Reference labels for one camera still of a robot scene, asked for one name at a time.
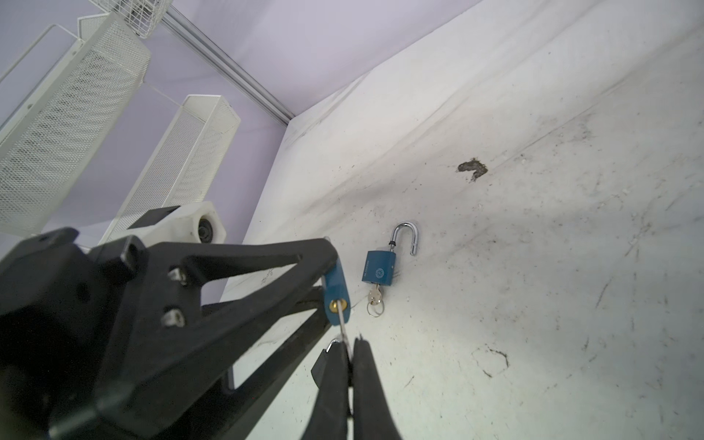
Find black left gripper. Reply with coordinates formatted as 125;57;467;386
1;227;145;439

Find large blue padlock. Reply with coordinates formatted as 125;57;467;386
361;222;419;286

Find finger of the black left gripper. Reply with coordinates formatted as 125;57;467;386
98;238;338;429
182;286;330;439

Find white wire basket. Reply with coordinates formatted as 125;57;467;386
90;0;172;39

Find white mesh two-tier shelf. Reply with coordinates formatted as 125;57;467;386
1;11;241;241

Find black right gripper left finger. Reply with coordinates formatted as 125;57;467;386
302;340;349;440

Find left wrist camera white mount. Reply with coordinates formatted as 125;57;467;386
99;202;227;247

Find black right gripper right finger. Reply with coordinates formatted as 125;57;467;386
351;337;402;440

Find small blue padlock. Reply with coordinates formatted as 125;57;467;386
322;260;350;326

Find aluminium frame left wall bar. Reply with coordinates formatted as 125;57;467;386
161;5;294;126

